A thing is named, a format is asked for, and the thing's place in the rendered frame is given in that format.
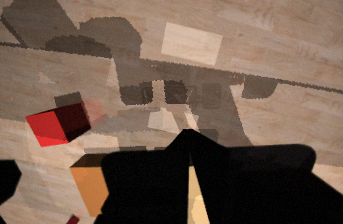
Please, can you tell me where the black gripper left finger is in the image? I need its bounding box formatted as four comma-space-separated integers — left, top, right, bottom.
100, 129, 190, 224

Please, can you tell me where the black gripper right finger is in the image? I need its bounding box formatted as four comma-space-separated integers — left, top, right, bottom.
188, 129, 317, 224

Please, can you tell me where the orange square block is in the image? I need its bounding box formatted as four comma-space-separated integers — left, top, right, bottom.
69, 153, 109, 217

